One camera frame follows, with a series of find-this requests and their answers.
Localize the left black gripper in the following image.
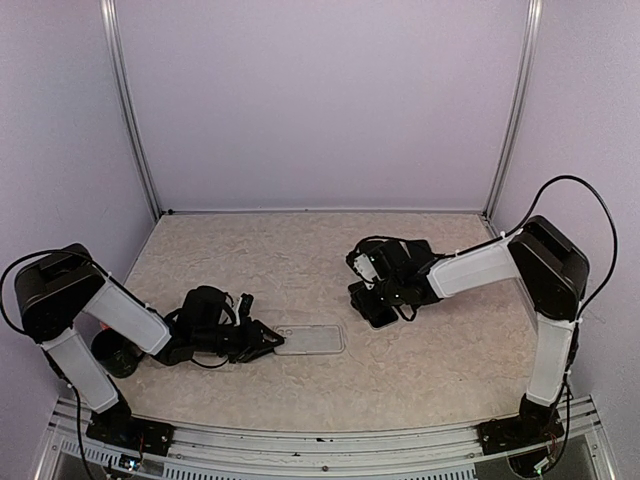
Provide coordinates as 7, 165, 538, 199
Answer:
194, 315, 284, 363

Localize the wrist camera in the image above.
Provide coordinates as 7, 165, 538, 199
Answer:
346, 251, 378, 290
234, 293, 254, 325

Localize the dark green mug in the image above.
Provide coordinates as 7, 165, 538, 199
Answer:
90, 329, 145, 379

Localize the front aluminium rail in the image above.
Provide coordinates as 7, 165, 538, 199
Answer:
27, 397, 621, 479

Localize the clear plain phone case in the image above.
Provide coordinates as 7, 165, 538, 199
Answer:
274, 325, 345, 356

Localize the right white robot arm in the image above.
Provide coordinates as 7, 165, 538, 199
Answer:
333, 212, 597, 449

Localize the black phone case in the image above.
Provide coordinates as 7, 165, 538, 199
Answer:
368, 309, 398, 329

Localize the left aluminium frame post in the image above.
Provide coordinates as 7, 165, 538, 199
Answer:
100, 0, 163, 222

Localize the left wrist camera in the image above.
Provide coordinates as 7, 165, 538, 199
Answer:
234, 293, 254, 325

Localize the right aluminium frame post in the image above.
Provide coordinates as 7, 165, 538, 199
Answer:
483, 0, 544, 221

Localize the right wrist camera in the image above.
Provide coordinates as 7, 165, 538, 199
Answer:
346, 251, 378, 290

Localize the aluminium frame post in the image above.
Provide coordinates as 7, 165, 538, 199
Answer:
100, 0, 163, 222
483, 0, 544, 221

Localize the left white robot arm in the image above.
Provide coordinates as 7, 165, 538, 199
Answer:
1, 243, 285, 445

